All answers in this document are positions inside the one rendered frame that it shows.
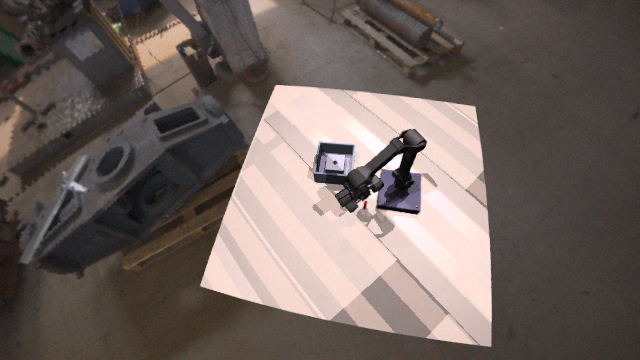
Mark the white plate with hole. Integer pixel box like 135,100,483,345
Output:
325,154,345,174

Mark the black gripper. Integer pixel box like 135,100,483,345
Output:
345,175,384,213

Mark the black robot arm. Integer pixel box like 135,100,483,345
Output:
334,129,428,208

